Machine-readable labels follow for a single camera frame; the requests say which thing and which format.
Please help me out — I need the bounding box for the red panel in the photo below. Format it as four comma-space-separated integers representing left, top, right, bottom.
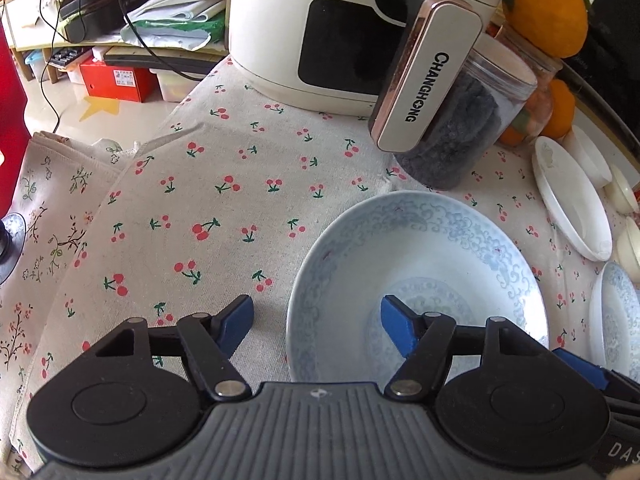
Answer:
0, 0, 30, 141

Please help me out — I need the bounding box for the glass jar of small oranges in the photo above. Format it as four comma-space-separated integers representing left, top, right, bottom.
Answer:
492, 25, 577, 148

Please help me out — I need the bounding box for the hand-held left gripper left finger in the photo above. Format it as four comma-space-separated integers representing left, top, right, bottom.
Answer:
82, 294, 256, 403

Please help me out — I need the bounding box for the yellow star sticker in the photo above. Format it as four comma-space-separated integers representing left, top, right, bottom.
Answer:
80, 95, 121, 123

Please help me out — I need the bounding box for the black cable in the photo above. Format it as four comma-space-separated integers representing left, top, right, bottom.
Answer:
39, 0, 211, 133

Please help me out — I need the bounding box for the wooden shelf unit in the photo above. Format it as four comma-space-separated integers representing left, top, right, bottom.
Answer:
0, 0, 231, 86

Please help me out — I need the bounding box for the cream bowl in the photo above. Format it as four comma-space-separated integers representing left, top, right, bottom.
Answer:
614, 214, 640, 283
604, 164, 640, 215

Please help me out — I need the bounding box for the white bowl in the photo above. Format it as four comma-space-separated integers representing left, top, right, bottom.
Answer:
562, 125, 613, 190

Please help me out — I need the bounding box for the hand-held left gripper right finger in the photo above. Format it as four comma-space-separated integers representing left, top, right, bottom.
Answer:
380, 295, 551, 403

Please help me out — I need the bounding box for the large orange with leaves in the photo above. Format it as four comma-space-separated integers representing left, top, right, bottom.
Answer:
502, 0, 590, 58

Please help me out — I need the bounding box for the clear storage box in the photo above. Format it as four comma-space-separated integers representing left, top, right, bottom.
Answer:
154, 67, 212, 104

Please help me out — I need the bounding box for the black microwave oven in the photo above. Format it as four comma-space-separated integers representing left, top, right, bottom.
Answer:
582, 0, 640, 111

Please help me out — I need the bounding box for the clear jar with dark contents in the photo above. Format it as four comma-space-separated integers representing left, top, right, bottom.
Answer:
392, 40, 538, 191

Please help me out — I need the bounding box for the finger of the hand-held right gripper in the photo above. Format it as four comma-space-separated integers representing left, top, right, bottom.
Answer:
552, 347, 640, 413

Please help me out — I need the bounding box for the green plastic bag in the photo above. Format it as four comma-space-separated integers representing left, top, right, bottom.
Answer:
135, 10, 227, 45

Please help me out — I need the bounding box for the red cardboard box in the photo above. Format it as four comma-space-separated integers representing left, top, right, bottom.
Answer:
79, 57, 158, 103

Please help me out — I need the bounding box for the cherry print tablecloth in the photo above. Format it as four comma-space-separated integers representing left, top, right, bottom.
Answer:
10, 55, 640, 461

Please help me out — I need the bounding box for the beige floral cloth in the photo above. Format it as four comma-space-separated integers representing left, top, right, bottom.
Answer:
0, 130, 136, 461

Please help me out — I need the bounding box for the stack of white papers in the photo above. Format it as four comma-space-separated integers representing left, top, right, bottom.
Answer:
120, 0, 228, 51

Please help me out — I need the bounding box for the white plate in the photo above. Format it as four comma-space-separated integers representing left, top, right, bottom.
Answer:
531, 136, 613, 262

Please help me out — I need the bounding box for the white air fryer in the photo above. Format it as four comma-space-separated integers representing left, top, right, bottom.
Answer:
227, 0, 521, 153

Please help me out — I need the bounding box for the round grey stand base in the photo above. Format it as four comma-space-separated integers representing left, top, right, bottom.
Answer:
0, 212, 28, 286

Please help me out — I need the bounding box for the black device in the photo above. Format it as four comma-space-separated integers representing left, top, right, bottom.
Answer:
57, 0, 146, 43

